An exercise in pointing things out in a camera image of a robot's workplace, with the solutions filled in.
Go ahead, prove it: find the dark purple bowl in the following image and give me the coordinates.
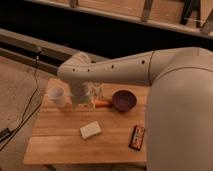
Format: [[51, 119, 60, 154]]
[[112, 90, 137, 112]]

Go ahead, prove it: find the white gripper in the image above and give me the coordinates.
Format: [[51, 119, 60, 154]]
[[69, 82, 91, 108]]

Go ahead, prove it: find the black device on floor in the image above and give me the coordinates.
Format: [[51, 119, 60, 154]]
[[0, 128, 11, 143]]

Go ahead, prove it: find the black whiteboard eraser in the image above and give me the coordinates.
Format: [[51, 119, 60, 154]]
[[129, 125, 145, 151]]

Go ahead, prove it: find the clear plastic bottle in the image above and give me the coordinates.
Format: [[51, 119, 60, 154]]
[[90, 83, 103, 109]]

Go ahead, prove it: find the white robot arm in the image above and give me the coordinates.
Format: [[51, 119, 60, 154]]
[[57, 47, 213, 171]]

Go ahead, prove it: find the white paper cup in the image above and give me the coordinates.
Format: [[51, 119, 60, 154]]
[[47, 86, 66, 108]]

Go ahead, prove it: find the black floor cable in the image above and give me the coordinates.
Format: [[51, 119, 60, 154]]
[[0, 49, 44, 152]]

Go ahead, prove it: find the orange carrot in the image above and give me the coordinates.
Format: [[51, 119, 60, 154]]
[[93, 100, 112, 107]]

